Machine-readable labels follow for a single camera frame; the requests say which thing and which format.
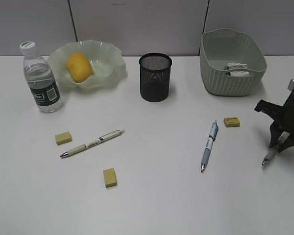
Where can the yellow eraser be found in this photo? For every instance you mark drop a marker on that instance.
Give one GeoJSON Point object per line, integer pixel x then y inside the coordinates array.
{"type": "Point", "coordinates": [110, 178]}
{"type": "Point", "coordinates": [231, 122]}
{"type": "Point", "coordinates": [63, 138]}

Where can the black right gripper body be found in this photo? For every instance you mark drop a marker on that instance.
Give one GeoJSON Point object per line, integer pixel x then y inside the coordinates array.
{"type": "Point", "coordinates": [282, 115]}

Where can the pale green woven basket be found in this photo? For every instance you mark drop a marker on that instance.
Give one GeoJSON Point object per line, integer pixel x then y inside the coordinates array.
{"type": "Point", "coordinates": [223, 46]}

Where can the black mesh pen holder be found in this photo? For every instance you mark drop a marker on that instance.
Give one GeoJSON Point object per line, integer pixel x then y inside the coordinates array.
{"type": "Point", "coordinates": [155, 70]}

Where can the yellow mango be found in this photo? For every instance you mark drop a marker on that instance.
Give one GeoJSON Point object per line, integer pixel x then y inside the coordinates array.
{"type": "Point", "coordinates": [79, 67]}

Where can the grey white ballpoint pen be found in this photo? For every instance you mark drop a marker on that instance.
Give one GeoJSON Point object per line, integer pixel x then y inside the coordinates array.
{"type": "Point", "coordinates": [273, 150]}

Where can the beige ballpoint pen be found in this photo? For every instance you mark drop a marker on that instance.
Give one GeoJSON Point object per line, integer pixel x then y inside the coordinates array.
{"type": "Point", "coordinates": [94, 143]}

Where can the white waste paper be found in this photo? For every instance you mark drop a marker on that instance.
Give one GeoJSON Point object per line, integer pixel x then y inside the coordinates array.
{"type": "Point", "coordinates": [236, 69]}

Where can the light blue ballpoint pen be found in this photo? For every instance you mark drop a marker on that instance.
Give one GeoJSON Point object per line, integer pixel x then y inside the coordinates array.
{"type": "Point", "coordinates": [208, 147]}

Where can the yellow eraser right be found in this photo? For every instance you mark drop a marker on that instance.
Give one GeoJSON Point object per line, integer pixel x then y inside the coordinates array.
{"type": "Point", "coordinates": [231, 122]}

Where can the pale green wavy plate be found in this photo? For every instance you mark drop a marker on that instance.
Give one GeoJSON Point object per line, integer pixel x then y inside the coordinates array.
{"type": "Point", "coordinates": [105, 59]}

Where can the yellow eraser left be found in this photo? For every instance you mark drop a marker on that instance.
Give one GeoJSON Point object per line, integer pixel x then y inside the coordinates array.
{"type": "Point", "coordinates": [63, 138]}

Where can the clear water bottle green label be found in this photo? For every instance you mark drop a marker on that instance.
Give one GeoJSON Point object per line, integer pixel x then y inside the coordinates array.
{"type": "Point", "coordinates": [40, 79]}

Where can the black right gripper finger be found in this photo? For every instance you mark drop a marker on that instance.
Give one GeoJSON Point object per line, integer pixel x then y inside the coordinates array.
{"type": "Point", "coordinates": [285, 141]}
{"type": "Point", "coordinates": [275, 132]}

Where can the yellow eraser front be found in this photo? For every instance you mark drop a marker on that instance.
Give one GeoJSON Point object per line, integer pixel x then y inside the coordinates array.
{"type": "Point", "coordinates": [110, 178]}

